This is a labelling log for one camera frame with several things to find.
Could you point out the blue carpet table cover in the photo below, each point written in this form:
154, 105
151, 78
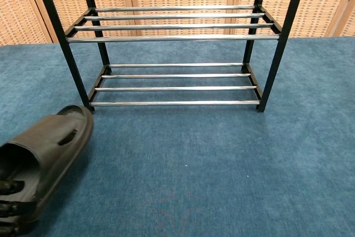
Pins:
208, 165

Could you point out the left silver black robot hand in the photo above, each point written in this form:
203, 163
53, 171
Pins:
11, 187

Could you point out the black chrome shoe rack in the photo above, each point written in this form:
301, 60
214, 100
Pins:
172, 38

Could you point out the black slide sandal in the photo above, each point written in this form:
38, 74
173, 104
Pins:
52, 148

